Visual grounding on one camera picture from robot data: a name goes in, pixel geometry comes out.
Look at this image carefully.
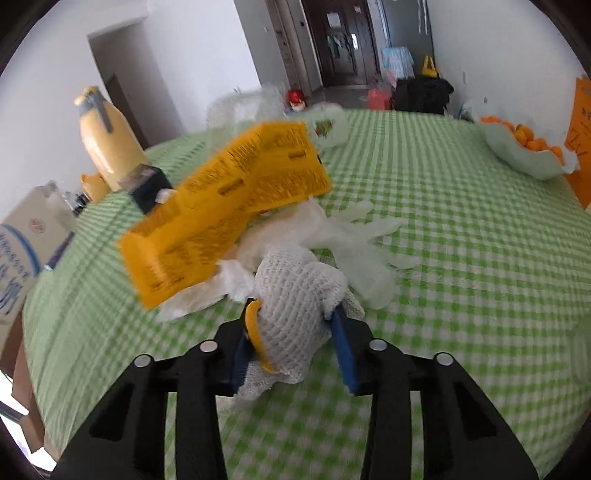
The orange paper bag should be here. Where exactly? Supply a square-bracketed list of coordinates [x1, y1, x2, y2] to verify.
[565, 76, 591, 210]

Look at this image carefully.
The yellow snack bag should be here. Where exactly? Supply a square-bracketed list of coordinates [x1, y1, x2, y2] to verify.
[119, 121, 332, 309]

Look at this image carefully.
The white milk carton box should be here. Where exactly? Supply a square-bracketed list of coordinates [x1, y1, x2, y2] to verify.
[0, 181, 76, 343]

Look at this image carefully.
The white knit glove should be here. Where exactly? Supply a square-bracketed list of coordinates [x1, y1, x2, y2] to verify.
[238, 245, 365, 402]

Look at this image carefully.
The dark entrance door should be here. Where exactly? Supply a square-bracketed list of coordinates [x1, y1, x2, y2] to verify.
[303, 0, 379, 88]

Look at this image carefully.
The green checked tablecloth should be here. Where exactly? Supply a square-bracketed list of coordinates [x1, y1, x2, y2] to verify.
[23, 110, 590, 475]

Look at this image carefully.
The bowl of oranges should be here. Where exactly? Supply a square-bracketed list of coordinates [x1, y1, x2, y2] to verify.
[475, 115, 580, 181]

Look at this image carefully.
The black bag on floor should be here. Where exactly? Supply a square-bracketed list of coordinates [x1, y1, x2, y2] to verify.
[393, 76, 454, 116]

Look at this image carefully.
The dark blue pet supplement box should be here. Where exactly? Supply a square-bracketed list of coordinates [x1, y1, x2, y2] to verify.
[119, 164, 172, 214]

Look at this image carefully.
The yellow thermos jug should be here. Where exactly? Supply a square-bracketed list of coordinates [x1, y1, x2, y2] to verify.
[74, 86, 146, 192]

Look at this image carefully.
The clear plastic packaging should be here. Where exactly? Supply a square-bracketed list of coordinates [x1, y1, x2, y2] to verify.
[206, 84, 349, 152]

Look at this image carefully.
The cardboard box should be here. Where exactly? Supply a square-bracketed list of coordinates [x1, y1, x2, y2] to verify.
[1, 313, 60, 461]

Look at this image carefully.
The yellow round tin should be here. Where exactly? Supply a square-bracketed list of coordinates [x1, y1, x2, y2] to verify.
[80, 172, 111, 203]

